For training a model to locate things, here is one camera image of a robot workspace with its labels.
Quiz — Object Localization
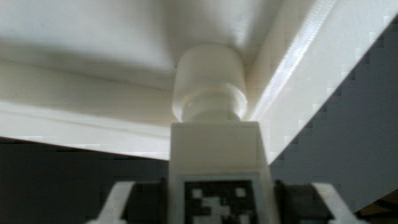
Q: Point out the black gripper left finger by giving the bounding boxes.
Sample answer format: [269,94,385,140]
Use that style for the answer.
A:
[86,180,168,224]

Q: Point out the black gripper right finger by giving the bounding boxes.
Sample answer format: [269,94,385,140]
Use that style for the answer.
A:
[274,180,369,224]

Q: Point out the white square tabletop part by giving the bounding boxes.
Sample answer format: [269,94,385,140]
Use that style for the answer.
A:
[0,0,398,159]

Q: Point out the white leg with tag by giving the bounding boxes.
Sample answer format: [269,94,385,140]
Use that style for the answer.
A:
[168,44,280,224]

